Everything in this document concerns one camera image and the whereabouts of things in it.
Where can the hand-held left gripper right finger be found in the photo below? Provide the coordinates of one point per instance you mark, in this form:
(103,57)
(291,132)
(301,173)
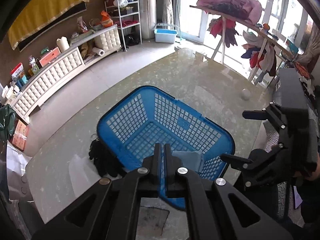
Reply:
(168,165)

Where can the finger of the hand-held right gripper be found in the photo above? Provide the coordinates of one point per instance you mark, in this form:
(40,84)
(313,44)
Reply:
(255,115)
(235,159)

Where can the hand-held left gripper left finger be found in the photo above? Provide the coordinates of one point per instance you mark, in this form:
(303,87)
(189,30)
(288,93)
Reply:
(157,163)

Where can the blue plastic basket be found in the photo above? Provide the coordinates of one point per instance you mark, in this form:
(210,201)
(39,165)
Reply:
(140,120)

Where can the black plush toy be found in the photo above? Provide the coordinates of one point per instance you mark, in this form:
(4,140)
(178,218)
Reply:
(103,157)

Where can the person's right hand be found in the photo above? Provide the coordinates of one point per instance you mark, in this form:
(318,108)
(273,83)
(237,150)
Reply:
(314,175)

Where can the small white ball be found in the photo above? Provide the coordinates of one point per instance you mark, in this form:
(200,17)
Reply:
(245,94)

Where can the light blue folded cloth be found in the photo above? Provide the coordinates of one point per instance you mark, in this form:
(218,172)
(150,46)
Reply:
(190,160)

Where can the bundle of hanging clothes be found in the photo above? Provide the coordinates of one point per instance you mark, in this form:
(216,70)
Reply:
(262,55)

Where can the wooden clothes rack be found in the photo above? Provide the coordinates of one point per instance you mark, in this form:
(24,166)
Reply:
(260,32)

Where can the red hanging garment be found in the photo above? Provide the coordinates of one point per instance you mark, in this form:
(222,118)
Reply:
(221,28)

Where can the pink clothing pile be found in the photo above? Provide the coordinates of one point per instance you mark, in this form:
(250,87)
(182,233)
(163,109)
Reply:
(230,2)

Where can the blue and white plastic box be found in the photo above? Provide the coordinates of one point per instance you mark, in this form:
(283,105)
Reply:
(165,33)

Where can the black bag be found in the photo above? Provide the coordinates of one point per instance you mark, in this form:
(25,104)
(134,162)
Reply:
(132,40)

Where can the paper towel roll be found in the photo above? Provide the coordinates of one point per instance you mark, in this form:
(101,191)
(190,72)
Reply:
(99,51)

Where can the white tufted cabinet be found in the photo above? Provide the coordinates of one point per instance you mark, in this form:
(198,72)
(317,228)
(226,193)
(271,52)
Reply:
(57,72)

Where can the cardboard box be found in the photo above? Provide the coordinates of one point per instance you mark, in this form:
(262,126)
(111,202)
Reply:
(20,135)

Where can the white paper sheet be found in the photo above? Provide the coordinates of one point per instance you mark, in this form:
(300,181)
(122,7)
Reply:
(16,165)

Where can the beige curtain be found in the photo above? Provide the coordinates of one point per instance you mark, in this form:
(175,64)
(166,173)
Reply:
(167,0)

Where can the white metal shelf rack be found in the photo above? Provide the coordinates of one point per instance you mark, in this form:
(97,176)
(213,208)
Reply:
(130,17)

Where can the orange flat box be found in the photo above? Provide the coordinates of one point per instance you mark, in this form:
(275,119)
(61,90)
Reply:
(50,56)

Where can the white plastic jug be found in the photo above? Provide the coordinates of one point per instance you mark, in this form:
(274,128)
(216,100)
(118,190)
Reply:
(63,44)

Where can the orange bag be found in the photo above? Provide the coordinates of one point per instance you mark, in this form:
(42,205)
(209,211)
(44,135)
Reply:
(105,20)

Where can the green plastic bag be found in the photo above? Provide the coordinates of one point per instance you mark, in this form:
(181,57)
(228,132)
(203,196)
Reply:
(7,123)

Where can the red and white box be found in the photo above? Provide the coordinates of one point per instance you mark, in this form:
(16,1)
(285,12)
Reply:
(17,71)

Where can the black television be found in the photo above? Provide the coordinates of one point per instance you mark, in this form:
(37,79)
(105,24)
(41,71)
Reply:
(53,26)

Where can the yellow hanging cloth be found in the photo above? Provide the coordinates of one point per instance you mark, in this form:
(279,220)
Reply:
(47,7)

